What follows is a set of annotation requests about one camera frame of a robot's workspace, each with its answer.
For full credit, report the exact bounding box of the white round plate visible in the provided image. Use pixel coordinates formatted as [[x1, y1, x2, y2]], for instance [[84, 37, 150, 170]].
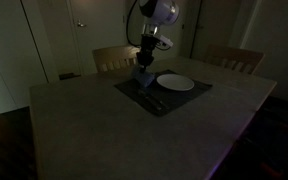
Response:
[[156, 73, 196, 92]]

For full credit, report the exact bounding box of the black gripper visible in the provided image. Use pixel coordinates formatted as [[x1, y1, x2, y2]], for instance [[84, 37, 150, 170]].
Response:
[[136, 34, 158, 76]]

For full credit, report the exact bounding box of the dark woven placemat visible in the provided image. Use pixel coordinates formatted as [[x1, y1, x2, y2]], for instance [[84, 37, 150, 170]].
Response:
[[113, 69, 214, 118]]

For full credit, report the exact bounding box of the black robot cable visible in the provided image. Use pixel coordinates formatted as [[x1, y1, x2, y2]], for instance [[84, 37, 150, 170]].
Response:
[[125, 0, 143, 48]]

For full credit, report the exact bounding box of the light wooden slatted chair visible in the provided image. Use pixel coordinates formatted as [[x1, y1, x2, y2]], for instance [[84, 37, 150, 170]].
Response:
[[91, 44, 144, 74], [202, 44, 266, 76]]

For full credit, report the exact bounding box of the metal fork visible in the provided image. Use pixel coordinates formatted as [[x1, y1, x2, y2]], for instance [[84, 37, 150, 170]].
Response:
[[136, 88, 162, 111]]

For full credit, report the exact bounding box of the metal table knife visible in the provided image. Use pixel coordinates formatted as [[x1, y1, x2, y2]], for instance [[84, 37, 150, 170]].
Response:
[[148, 92, 168, 110]]

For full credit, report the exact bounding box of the white room door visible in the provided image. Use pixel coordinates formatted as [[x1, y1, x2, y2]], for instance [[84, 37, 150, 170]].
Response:
[[66, 0, 129, 76]]

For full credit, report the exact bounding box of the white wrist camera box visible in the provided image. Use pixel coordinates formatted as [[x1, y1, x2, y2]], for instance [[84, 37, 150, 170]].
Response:
[[155, 33, 174, 48]]

